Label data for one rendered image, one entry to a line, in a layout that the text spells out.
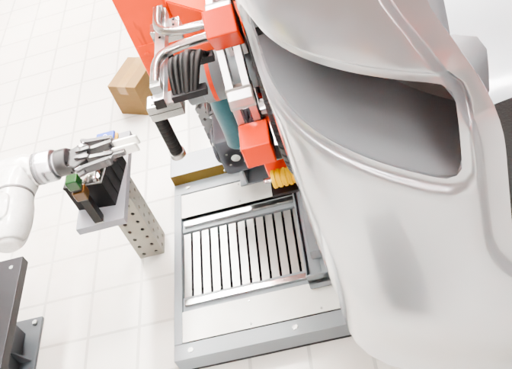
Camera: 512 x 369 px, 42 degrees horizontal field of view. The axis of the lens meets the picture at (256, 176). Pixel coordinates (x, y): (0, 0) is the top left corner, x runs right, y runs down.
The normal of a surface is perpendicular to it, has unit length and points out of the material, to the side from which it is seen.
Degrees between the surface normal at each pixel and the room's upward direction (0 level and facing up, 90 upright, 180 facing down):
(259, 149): 90
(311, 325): 0
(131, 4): 90
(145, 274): 0
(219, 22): 35
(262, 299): 0
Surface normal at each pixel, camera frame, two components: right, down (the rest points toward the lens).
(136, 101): -0.34, 0.75
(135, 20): 0.08, 0.71
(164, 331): -0.26, -0.66
